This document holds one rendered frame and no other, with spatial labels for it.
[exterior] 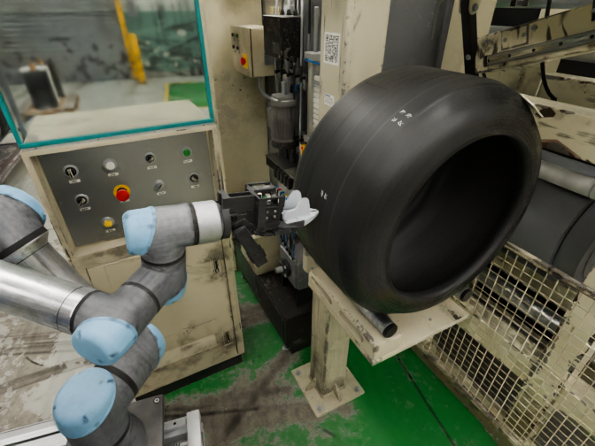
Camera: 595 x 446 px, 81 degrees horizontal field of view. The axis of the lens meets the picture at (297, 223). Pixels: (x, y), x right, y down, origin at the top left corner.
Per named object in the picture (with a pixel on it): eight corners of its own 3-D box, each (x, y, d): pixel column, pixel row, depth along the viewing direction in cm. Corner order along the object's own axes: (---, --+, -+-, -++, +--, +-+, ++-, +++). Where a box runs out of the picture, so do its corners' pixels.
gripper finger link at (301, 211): (328, 197, 69) (287, 203, 65) (324, 223, 72) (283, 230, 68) (320, 191, 71) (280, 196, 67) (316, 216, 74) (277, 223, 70)
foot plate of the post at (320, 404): (290, 372, 180) (290, 367, 178) (335, 351, 190) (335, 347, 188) (317, 419, 160) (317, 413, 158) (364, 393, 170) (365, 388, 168)
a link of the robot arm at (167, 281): (123, 313, 62) (114, 268, 56) (159, 273, 71) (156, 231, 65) (163, 327, 61) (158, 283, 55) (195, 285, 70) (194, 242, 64)
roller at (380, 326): (315, 264, 116) (315, 253, 114) (327, 260, 118) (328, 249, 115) (382, 341, 90) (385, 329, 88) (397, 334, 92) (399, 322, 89)
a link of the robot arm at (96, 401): (56, 447, 74) (30, 412, 67) (102, 389, 85) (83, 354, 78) (104, 464, 72) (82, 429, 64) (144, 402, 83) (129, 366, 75)
